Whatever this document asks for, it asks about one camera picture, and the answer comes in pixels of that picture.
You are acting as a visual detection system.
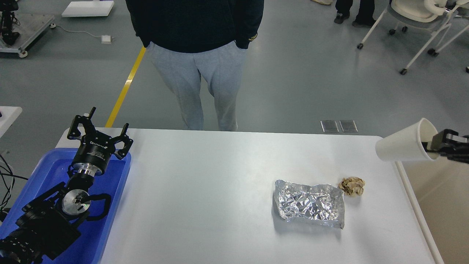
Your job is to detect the right floor metal plate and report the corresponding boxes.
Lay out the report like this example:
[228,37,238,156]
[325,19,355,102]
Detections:
[339,120,358,133]

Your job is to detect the white paper cup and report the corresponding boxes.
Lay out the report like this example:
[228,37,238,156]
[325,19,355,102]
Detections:
[375,118,440,161]

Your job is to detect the blue plastic bin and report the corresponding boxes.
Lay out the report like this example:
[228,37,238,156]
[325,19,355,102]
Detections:
[0,147,132,264]

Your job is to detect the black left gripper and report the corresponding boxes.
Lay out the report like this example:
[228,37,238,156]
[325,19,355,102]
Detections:
[67,107,133,176]

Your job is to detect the floor metal plate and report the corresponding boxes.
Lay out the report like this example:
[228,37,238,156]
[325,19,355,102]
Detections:
[320,120,339,133]
[339,120,358,133]

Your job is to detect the metal cart with robot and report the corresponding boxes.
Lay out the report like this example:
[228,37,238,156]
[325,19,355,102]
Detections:
[0,0,56,58]

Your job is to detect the white side table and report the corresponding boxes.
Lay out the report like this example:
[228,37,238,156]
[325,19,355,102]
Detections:
[0,106,22,137]

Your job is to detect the white power adapter with cable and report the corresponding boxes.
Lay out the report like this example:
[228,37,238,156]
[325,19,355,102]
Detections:
[56,25,114,44]

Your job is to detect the black cables at left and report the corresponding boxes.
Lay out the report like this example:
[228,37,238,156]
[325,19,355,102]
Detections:
[0,154,29,222]

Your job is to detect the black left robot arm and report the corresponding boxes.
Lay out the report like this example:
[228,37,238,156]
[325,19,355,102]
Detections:
[1,107,133,264]

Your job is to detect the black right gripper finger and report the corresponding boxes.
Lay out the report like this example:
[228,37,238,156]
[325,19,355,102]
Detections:
[421,129,469,153]
[439,152,469,164]

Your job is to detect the white office chair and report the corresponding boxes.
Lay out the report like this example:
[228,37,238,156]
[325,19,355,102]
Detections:
[357,0,468,75]

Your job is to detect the person in grey sweatpants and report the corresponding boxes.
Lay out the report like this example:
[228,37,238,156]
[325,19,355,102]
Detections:
[126,0,265,131]

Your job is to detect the crumpled brown paper ball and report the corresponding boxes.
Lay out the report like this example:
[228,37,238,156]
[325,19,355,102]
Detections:
[338,177,366,197]

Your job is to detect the crumpled silver foil bag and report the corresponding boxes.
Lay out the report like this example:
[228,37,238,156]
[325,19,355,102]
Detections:
[274,179,345,229]

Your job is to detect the white flat board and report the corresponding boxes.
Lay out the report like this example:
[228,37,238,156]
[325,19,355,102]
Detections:
[62,0,115,17]

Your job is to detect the white plastic bin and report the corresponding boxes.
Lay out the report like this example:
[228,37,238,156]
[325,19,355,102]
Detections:
[394,157,468,264]

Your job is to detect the left floor metal plate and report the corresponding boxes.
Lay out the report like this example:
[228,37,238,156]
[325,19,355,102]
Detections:
[320,120,339,133]

